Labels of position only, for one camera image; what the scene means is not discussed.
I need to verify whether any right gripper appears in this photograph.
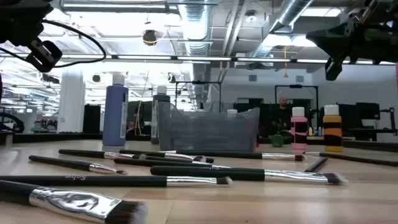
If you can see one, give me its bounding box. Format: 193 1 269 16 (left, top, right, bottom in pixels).
306 0 398 65

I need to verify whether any small pink paint bottle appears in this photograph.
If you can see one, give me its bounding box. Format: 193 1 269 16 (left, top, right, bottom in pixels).
290 106 308 156

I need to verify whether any thin black paintbrush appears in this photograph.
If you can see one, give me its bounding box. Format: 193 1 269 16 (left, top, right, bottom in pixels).
28 154 128 175
119 149 208 163
303 157 330 173
305 151 398 167
113 157 233 171
58 148 146 161
175 149 307 162
136 154 215 164

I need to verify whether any large blue paint bottle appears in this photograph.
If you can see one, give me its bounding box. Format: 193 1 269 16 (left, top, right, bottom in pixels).
101 73 129 147

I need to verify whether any grey translucent plastic bin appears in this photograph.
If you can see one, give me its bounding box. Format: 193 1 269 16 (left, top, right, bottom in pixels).
157 101 261 152

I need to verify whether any large teal paint bottle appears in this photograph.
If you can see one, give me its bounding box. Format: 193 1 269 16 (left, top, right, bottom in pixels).
150 85 171 146

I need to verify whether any thick black paintbrush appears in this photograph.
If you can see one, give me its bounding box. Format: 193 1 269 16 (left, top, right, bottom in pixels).
150 165 348 185

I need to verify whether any large black paintbrush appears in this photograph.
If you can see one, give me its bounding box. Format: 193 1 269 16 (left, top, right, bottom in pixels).
0 179 149 224

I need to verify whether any dark green paint bottle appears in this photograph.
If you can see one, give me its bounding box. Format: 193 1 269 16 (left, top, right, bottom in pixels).
270 134 285 148

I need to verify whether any black background monitor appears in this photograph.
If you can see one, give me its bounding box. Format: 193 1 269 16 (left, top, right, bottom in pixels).
337 101 381 130

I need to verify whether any small orange striped bottle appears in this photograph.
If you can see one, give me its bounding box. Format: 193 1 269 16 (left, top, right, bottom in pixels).
322 104 344 153

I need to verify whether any white column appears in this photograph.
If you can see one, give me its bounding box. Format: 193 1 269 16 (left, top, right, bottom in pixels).
57 70 86 134

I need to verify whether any black cabinet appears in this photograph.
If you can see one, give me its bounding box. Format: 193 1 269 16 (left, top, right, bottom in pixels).
83 104 101 134

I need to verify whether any black ceiling device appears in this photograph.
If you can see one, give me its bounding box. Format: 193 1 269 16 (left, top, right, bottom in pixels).
142 29 158 47

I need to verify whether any long ceiling light bar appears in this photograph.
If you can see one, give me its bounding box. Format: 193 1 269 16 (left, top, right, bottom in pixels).
0 53 398 65

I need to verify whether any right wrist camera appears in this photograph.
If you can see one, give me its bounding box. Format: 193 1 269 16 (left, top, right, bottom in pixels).
324 57 343 82

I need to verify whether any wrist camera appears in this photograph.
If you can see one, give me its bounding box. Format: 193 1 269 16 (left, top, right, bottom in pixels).
25 37 63 73
324 57 343 82

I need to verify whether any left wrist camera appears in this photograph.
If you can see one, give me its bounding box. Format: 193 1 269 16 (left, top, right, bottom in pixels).
25 37 63 73

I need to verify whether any black rig frame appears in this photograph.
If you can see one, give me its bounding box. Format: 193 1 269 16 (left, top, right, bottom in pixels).
274 84 320 125

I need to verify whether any yellow hanging cord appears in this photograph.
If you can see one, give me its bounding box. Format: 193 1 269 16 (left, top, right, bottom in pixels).
282 45 289 78

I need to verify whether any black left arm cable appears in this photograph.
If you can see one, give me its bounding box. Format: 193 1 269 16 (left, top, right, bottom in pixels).
0 19 107 68

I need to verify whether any wide silver ventilation duct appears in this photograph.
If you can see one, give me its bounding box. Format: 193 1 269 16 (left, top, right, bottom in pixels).
177 0 214 105

